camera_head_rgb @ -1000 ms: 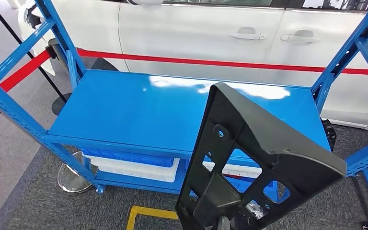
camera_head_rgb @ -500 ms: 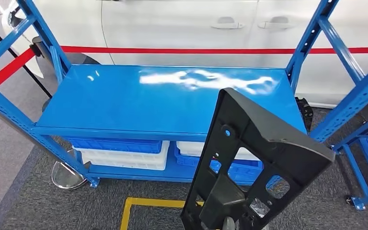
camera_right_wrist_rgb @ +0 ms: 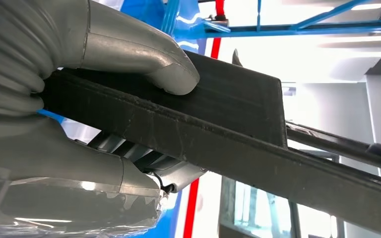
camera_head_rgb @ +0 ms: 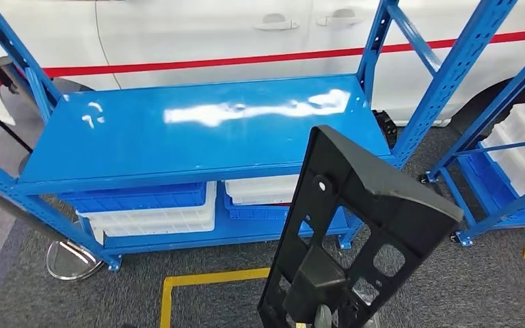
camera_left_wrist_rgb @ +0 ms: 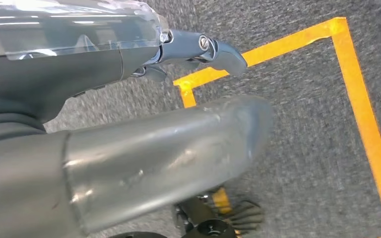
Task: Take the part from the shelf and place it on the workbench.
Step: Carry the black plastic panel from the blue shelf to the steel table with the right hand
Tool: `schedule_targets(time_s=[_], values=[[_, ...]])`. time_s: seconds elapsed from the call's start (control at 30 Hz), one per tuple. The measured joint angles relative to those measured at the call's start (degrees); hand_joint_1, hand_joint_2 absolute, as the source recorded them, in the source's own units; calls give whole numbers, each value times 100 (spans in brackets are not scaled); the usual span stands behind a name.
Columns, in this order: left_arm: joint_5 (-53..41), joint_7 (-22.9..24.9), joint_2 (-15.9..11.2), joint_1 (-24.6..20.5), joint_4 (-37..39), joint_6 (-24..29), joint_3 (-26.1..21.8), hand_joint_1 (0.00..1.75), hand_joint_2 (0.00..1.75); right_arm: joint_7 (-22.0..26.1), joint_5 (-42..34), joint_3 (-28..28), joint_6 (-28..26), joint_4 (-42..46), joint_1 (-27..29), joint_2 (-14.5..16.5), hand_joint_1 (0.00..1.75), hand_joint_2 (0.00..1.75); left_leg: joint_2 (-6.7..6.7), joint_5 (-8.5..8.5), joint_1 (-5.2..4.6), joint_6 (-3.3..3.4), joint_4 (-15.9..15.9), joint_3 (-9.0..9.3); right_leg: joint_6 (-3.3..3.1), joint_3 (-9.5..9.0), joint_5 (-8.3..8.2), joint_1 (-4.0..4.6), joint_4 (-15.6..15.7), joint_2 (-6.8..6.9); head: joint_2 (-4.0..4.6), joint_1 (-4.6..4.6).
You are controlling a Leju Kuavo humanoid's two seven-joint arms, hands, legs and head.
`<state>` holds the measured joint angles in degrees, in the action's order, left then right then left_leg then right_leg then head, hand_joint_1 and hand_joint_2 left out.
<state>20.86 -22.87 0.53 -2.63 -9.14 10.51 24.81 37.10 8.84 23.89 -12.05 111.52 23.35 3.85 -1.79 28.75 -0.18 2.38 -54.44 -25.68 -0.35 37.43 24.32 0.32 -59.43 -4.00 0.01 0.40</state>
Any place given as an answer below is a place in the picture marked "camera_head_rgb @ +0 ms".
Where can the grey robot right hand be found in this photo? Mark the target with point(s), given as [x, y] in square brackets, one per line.
[324, 319]

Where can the black plastic plate frame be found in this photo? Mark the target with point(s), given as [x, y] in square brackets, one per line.
[371, 181]

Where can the blue metal shelf rack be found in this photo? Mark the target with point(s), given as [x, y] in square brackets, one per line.
[493, 217]
[176, 145]

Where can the chrome base stanchion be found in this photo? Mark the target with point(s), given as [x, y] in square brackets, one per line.
[72, 262]

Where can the white car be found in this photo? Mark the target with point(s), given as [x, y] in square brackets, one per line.
[199, 36]

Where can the black stanchion belt head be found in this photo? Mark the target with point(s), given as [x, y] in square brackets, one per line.
[5, 74]

